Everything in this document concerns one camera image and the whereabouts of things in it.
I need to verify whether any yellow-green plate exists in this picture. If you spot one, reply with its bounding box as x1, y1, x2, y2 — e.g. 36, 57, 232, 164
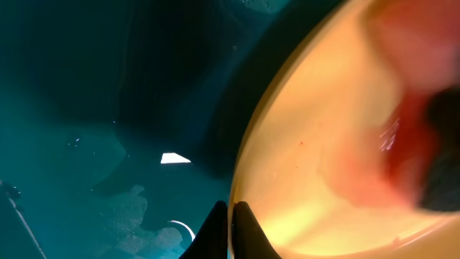
228, 0, 459, 259

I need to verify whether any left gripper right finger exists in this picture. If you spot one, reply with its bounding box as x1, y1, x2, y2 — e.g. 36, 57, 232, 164
231, 201, 281, 259

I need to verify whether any teal plastic tray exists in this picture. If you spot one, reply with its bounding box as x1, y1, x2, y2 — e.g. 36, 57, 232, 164
1, 0, 340, 258

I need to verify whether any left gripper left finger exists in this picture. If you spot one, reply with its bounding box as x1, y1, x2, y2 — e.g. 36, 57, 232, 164
179, 201, 228, 259

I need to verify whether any red and green sponge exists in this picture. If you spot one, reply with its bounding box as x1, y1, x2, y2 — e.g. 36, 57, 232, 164
366, 0, 460, 213

